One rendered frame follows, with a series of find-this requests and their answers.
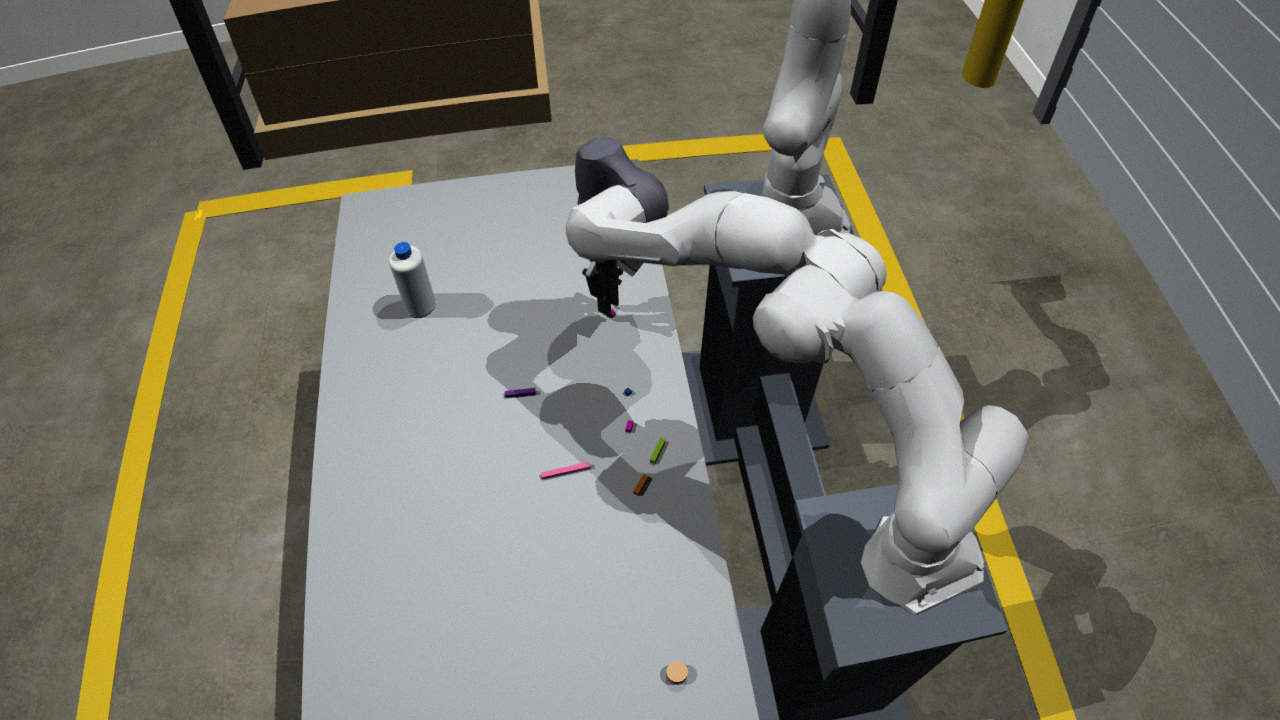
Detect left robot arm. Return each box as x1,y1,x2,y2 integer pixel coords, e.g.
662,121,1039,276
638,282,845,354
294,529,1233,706
566,137,1029,615

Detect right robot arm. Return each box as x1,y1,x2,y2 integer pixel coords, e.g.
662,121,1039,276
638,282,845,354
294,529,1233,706
762,0,851,234

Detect white plastic bottle with blue cap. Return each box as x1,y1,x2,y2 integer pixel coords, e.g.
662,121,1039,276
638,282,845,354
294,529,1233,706
389,242,436,316

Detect brown cylinder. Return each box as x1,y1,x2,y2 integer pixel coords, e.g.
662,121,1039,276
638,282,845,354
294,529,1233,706
666,661,689,685

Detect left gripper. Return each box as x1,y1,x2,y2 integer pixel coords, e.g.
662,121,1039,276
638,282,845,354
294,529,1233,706
582,260,623,316

